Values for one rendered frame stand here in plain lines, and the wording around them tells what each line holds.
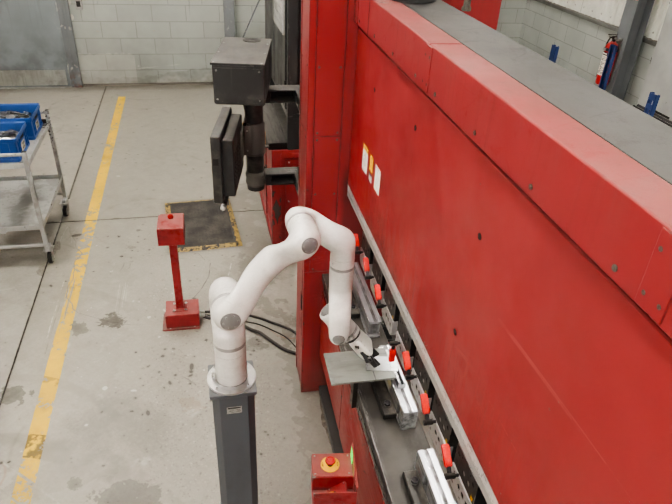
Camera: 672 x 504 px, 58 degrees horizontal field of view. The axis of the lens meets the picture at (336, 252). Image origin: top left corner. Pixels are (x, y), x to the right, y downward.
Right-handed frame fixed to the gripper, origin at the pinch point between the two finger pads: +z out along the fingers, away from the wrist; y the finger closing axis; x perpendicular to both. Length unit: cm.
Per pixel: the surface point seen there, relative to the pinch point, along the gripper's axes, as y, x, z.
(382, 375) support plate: -6.8, -0.4, 4.2
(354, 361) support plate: 0.9, 8.1, -2.9
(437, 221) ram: -30, -60, -55
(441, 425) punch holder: -57, -28, -9
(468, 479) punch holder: -78, -32, -9
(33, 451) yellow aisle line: 32, 198, -33
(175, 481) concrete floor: 16, 138, 18
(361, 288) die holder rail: 57, 6, 3
